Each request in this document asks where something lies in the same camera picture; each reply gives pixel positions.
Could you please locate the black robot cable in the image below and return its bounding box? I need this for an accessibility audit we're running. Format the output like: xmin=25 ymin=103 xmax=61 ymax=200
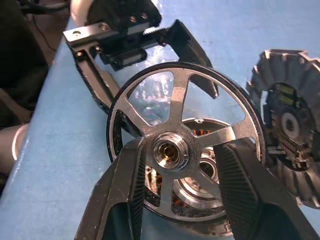
xmin=18 ymin=0 xmax=72 ymax=13

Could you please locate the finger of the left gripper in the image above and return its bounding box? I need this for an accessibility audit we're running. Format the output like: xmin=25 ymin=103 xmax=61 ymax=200
xmin=143 ymin=19 xmax=220 ymax=100
xmin=73 ymin=46 xmax=121 ymax=113

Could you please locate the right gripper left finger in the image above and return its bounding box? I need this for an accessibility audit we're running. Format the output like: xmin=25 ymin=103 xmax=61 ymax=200
xmin=74 ymin=136 xmax=148 ymax=240

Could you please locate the silver motor end cover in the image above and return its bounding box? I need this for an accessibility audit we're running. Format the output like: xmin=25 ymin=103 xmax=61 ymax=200
xmin=246 ymin=49 xmax=320 ymax=210

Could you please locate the silver spoked rotor bell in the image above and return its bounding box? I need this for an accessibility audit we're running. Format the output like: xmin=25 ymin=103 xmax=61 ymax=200
xmin=106 ymin=61 xmax=267 ymax=222

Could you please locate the silver robot body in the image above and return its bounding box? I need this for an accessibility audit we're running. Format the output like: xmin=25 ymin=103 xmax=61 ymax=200
xmin=0 ymin=123 xmax=32 ymax=176

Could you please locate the black robot torso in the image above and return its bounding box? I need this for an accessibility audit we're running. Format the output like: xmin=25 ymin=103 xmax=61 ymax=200
xmin=0 ymin=0 xmax=50 ymax=126

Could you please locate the silver motor stator housing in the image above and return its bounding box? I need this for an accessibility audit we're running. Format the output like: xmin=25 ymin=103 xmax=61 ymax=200
xmin=143 ymin=117 xmax=233 ymax=237

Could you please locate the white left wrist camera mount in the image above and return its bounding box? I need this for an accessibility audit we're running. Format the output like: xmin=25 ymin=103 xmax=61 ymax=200
xmin=69 ymin=0 xmax=96 ymax=26

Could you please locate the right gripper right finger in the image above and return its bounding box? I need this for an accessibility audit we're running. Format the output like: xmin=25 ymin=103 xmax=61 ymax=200
xmin=213 ymin=136 xmax=320 ymax=240

